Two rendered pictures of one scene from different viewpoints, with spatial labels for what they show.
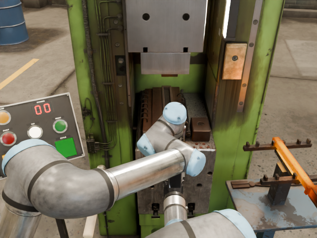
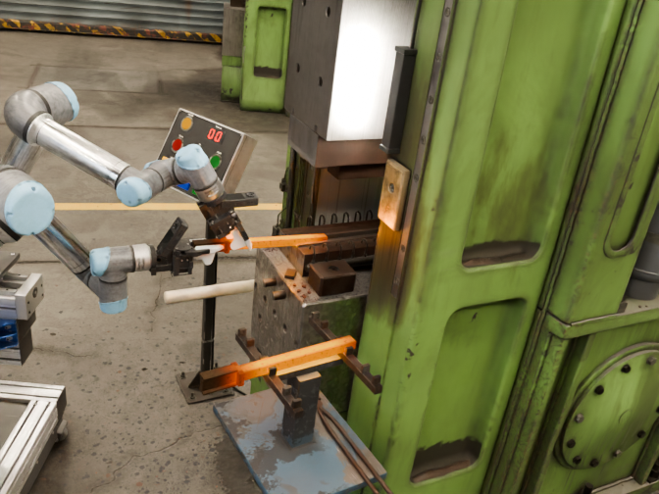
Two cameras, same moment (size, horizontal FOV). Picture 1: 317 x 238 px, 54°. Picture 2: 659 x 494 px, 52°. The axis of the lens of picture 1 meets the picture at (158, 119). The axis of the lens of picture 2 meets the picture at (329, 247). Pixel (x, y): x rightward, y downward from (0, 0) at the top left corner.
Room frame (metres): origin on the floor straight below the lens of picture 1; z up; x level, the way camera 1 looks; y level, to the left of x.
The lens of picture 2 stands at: (0.40, -1.71, 1.93)
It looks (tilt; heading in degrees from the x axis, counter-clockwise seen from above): 27 degrees down; 62
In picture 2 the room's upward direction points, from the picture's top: 8 degrees clockwise
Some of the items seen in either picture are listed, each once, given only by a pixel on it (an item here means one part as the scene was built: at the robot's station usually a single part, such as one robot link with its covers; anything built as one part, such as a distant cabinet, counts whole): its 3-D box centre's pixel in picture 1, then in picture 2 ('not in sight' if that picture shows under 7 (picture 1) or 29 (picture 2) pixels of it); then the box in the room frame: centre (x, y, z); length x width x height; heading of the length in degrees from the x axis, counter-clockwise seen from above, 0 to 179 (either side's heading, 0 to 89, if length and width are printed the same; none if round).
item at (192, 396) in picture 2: not in sight; (204, 376); (1.09, 0.53, 0.05); 0.22 x 0.22 x 0.09; 1
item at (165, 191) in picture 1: (173, 190); (170, 257); (0.79, -0.06, 0.99); 0.12 x 0.08 x 0.09; 1
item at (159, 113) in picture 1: (162, 111); (349, 242); (1.38, -0.02, 0.96); 0.42 x 0.20 x 0.09; 1
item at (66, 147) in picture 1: (65, 148); not in sight; (1.01, 0.39, 1.01); 0.07 x 0.05 x 0.07; 116
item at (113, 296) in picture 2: not in sight; (110, 289); (0.63, -0.04, 0.90); 0.11 x 0.08 x 0.11; 108
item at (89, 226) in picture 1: (95, 199); (224, 289); (1.08, 0.32, 0.62); 0.44 x 0.05 x 0.05; 1
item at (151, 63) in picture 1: (163, 45); (365, 136); (1.38, -0.02, 1.32); 0.42 x 0.20 x 0.10; 1
